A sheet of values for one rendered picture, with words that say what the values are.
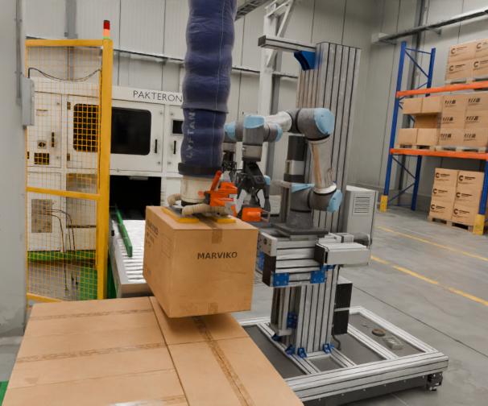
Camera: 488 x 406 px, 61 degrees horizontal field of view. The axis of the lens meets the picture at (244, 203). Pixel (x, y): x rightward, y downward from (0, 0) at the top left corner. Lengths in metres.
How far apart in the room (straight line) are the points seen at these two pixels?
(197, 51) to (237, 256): 0.96
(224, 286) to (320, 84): 1.21
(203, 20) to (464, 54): 8.61
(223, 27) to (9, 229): 1.98
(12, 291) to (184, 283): 1.69
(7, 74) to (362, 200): 2.35
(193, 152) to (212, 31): 0.56
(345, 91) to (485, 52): 7.61
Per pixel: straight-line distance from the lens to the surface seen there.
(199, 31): 2.06
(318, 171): 2.04
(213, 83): 2.02
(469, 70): 10.12
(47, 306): 2.47
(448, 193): 10.11
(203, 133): 2.00
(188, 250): 1.84
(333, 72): 2.48
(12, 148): 3.13
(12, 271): 3.28
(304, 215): 2.18
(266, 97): 5.68
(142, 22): 11.69
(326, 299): 2.65
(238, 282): 1.97
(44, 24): 11.44
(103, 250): 3.26
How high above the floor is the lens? 1.45
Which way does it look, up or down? 8 degrees down
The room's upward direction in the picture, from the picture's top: 4 degrees clockwise
